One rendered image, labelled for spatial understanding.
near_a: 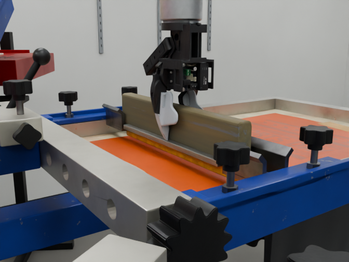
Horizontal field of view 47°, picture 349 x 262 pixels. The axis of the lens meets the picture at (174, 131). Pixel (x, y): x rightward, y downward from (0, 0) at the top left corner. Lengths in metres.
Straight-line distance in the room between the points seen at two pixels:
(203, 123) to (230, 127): 0.07
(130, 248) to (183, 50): 0.46
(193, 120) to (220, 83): 2.80
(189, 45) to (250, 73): 3.05
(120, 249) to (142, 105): 0.57
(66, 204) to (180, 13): 0.37
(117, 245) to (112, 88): 2.65
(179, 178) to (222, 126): 0.12
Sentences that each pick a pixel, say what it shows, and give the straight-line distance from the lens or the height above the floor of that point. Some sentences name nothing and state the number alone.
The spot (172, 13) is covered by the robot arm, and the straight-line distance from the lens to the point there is 0.70.
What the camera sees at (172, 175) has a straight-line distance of 0.68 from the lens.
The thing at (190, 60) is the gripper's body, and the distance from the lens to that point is 0.68.
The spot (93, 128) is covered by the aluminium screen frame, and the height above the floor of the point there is 0.97.
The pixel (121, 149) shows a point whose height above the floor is 0.96.
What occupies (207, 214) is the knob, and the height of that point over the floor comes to 1.04.
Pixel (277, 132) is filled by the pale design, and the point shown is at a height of 0.96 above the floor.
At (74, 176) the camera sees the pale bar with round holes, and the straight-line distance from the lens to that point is 0.50.
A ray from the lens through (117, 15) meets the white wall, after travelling 2.93.
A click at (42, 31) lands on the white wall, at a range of 2.73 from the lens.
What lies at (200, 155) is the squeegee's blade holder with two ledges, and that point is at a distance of 0.66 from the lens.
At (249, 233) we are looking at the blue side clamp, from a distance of 0.51.
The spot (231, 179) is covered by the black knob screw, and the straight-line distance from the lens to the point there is 0.49.
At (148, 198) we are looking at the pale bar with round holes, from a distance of 0.37.
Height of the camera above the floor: 1.19
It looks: 13 degrees down
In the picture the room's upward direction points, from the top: straight up
